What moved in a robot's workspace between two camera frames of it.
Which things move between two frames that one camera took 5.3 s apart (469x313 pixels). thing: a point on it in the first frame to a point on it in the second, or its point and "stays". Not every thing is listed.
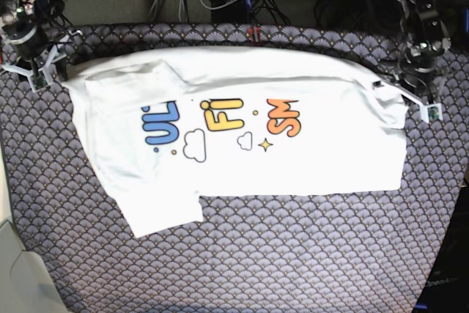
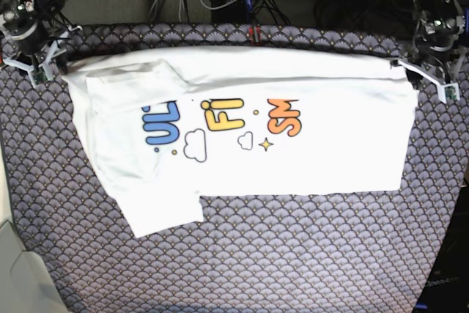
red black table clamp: [252, 42] stays
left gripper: [420, 80] to [442, 67]
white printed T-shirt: [171, 126] stays
